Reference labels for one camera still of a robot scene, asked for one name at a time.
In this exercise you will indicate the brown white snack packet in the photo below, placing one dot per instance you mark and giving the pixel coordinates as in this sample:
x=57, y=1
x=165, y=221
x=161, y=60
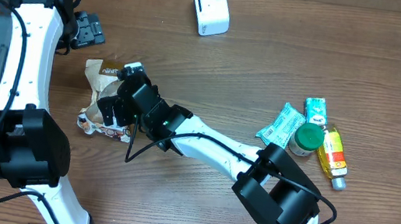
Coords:
x=102, y=77

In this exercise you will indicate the teal snack packet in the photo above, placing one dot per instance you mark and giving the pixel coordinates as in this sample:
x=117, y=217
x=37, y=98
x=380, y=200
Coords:
x=283, y=127

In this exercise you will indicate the yellow oil bottle silver cap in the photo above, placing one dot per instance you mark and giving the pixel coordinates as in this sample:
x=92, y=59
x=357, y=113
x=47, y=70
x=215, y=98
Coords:
x=332, y=157

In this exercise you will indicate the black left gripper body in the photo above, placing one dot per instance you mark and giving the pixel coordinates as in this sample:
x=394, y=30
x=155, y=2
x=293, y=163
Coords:
x=88, y=33

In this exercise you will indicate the small teal box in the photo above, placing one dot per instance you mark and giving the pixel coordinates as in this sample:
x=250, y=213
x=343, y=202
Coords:
x=315, y=111

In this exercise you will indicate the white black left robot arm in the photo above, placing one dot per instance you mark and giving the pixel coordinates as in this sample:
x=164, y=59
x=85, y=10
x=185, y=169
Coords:
x=34, y=151

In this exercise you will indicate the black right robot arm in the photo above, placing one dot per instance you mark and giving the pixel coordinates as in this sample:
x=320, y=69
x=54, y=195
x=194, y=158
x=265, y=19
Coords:
x=271, y=186

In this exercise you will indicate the green lid jar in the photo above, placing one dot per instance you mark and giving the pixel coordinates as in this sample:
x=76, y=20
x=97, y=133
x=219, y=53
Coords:
x=306, y=139

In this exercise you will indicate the white barcode scanner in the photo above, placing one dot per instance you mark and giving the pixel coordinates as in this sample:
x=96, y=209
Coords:
x=212, y=16

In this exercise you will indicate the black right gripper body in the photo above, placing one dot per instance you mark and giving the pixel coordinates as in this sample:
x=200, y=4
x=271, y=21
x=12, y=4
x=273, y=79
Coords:
x=131, y=112

